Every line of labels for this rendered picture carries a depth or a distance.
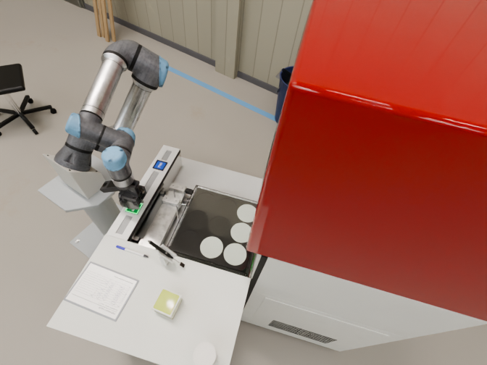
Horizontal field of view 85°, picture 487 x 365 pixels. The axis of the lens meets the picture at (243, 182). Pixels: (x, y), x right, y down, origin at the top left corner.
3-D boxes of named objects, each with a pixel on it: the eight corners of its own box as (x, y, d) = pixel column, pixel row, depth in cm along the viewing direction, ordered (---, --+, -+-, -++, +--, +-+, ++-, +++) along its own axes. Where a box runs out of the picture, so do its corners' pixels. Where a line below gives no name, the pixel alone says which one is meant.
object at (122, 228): (182, 165, 152) (180, 148, 141) (134, 253, 120) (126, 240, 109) (167, 161, 153) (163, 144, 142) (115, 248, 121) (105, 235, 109)
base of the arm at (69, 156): (47, 154, 122) (55, 135, 121) (80, 159, 136) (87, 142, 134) (63, 169, 116) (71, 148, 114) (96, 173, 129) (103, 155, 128)
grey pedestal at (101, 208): (69, 242, 202) (1, 179, 136) (115, 203, 226) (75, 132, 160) (118, 281, 189) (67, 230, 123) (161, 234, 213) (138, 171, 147)
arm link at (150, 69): (96, 143, 133) (140, 40, 113) (127, 153, 141) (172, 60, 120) (92, 154, 124) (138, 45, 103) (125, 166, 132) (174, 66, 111)
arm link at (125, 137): (109, 118, 96) (101, 139, 89) (140, 131, 101) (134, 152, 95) (103, 131, 101) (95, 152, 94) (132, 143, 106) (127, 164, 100)
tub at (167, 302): (183, 299, 97) (181, 295, 92) (173, 321, 93) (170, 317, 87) (164, 291, 98) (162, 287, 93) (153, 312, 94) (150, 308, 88)
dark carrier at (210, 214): (262, 206, 132) (262, 206, 132) (245, 272, 112) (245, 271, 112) (197, 188, 135) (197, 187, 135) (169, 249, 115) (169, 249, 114)
